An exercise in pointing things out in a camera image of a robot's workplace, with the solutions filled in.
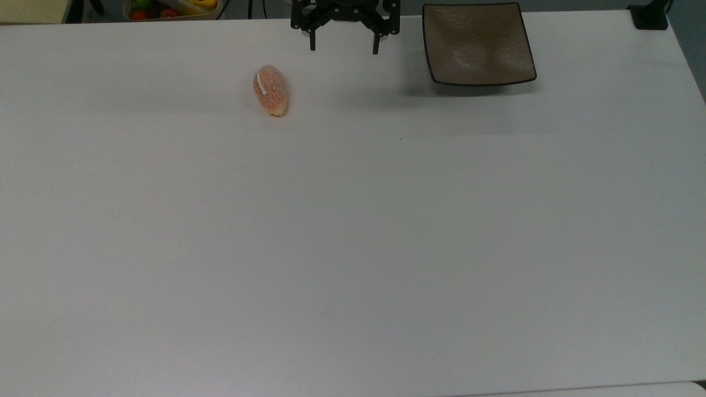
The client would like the sugar-coated bread roll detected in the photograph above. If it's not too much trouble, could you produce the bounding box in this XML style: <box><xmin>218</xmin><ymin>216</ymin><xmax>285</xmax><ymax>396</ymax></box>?
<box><xmin>253</xmin><ymin>65</ymin><xmax>289</xmax><ymax>117</ymax></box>

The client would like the yellow toy banana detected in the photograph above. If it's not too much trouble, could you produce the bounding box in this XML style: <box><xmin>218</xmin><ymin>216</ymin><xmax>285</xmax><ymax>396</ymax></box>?
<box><xmin>178</xmin><ymin>0</ymin><xmax>219</xmax><ymax>14</ymax></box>

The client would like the brown square ceramic plate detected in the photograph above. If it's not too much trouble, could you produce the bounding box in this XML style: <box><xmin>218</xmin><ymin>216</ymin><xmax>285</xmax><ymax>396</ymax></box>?
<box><xmin>422</xmin><ymin>2</ymin><xmax>537</xmax><ymax>87</ymax></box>

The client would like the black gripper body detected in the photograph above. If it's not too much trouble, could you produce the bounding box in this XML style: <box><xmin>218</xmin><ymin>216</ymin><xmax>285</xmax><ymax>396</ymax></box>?
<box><xmin>307</xmin><ymin>0</ymin><xmax>383</xmax><ymax>27</ymax></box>

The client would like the light wooden furniture top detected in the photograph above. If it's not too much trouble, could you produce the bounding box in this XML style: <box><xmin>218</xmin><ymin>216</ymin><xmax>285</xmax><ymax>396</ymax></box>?
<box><xmin>0</xmin><ymin>0</ymin><xmax>71</xmax><ymax>24</ymax></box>

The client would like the black table clamp mount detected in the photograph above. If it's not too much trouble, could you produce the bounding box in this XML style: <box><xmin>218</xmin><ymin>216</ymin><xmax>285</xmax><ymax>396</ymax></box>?
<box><xmin>628</xmin><ymin>0</ymin><xmax>672</xmax><ymax>30</ymax></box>

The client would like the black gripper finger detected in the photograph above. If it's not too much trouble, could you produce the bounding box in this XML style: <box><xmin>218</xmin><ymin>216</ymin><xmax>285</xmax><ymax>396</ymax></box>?
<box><xmin>291</xmin><ymin>2</ymin><xmax>320</xmax><ymax>52</ymax></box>
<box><xmin>370</xmin><ymin>1</ymin><xmax>401</xmax><ymax>55</ymax></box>

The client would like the beige fruit basket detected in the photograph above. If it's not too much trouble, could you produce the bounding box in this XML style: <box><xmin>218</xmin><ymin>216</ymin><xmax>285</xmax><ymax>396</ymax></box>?
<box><xmin>122</xmin><ymin>0</ymin><xmax>222</xmax><ymax>22</ymax></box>

